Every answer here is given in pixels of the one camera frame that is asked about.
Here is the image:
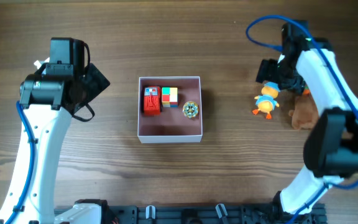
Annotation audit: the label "blue right cable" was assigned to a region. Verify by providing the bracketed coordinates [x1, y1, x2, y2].
[246, 14, 358, 224]

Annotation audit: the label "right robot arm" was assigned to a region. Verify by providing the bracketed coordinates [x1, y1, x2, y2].
[256, 17, 358, 216]

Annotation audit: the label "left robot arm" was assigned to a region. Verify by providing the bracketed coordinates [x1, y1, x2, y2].
[0, 37, 114, 224]

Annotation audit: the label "yellow duck toy blue hat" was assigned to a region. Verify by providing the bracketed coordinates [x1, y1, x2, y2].
[252, 82, 280, 119]

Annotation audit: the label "white box pink inside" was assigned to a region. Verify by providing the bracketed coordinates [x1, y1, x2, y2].
[137, 76, 203, 144]

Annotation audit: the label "blue left cable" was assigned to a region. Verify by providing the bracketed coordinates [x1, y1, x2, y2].
[4, 100, 37, 224]

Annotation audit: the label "yellow round spinner toy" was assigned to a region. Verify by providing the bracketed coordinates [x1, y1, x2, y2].
[182, 101, 200, 119]

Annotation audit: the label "blue cable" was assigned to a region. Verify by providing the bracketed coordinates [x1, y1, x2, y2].
[246, 14, 358, 224]
[4, 100, 37, 224]

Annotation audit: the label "colourful puzzle cube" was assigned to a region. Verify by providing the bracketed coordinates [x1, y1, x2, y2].
[162, 87, 178, 108]

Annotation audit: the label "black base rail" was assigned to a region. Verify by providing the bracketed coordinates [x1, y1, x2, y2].
[110, 203, 292, 224]

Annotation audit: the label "brown plush toy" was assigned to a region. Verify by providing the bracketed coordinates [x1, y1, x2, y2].
[288, 89, 319, 130]

